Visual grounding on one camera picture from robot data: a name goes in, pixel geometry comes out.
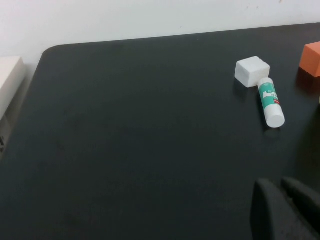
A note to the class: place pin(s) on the white box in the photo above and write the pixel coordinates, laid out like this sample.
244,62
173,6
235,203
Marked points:
10,82

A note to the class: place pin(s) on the white foam cube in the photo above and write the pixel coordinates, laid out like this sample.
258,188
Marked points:
250,71

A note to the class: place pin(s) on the white green glue stick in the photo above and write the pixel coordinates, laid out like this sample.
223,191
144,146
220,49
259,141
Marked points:
271,105

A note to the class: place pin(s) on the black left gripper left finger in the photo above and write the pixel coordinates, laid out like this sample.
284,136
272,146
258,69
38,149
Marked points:
270,215

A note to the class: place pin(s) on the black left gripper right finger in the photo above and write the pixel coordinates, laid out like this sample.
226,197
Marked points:
307,200

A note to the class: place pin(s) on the orange foam cube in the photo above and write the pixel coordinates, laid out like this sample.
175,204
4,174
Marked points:
311,60

